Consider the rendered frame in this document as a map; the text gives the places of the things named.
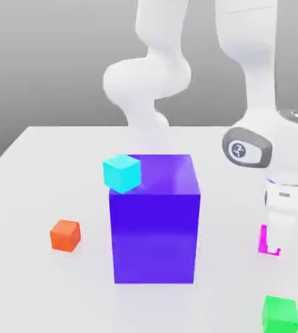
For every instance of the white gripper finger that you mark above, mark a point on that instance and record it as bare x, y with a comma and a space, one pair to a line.
280, 231

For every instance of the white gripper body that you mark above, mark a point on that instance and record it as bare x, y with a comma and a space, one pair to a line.
284, 201

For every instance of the small magenta cube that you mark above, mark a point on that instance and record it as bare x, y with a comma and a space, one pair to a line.
262, 240

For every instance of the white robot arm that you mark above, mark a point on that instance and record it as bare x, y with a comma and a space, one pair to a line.
255, 65

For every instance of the small green cube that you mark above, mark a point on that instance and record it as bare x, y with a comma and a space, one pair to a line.
280, 314

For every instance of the small cyan cube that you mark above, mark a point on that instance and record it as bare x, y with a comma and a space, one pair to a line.
121, 173

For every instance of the small orange cube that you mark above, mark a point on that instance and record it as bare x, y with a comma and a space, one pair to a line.
65, 236

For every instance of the large blue box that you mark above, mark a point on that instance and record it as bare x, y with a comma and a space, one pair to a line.
154, 234

